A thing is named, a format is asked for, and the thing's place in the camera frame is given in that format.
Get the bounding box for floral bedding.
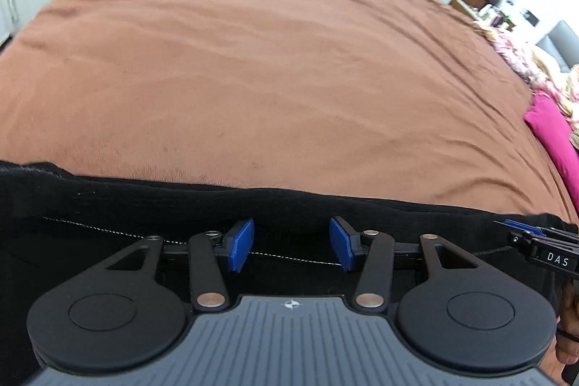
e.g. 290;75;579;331
474;24;579;122

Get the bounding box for brown blanket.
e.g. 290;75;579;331
0;0;573;225

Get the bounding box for person's right hand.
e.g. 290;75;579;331
556;280;579;335

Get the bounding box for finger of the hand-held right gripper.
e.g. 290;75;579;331
493;219;579;243

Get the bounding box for pink pillow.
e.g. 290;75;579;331
522;92;579;206

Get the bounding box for grey headboard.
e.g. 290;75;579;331
535;20;579;72

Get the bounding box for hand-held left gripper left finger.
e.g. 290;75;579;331
92;218;255;312

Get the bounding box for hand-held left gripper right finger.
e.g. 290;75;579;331
329;216;495;314

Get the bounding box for black pants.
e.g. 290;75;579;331
0;160;579;386

